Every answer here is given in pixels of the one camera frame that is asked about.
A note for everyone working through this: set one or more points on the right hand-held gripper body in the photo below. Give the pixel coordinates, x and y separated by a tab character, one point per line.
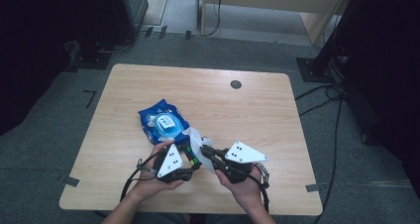
244	153

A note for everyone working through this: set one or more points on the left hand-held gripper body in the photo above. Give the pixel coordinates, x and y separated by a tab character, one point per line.
170	161

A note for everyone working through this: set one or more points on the colourful puzzle cube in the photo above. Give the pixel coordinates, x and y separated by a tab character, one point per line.
191	158

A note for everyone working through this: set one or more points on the white wet wipe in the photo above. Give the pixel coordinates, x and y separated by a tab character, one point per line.
198	141

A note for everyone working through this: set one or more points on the blue wet wipes pack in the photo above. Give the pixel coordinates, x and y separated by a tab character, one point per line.
165	125

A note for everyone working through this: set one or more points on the person's left hand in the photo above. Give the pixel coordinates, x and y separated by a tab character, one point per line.
147	184

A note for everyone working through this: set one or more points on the person's right hand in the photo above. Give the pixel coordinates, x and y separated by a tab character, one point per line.
246	192

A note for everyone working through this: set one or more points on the round dark table grommet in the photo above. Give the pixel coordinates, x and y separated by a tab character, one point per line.
235	84

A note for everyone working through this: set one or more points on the grey tape piece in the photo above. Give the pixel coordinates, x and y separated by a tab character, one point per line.
313	187
70	181

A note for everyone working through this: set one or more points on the black metal stand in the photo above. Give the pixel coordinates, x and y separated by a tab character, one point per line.
310	70

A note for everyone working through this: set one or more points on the dark floor tape piece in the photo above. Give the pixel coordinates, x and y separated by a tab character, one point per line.
149	31
188	35
162	32

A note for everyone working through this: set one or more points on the black flat stand base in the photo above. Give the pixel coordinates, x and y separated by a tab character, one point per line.
92	60

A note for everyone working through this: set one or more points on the dark cabinet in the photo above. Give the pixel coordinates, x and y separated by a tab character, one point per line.
132	6

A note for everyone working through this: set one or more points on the dark curtain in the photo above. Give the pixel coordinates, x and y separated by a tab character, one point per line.
29	52
389	68

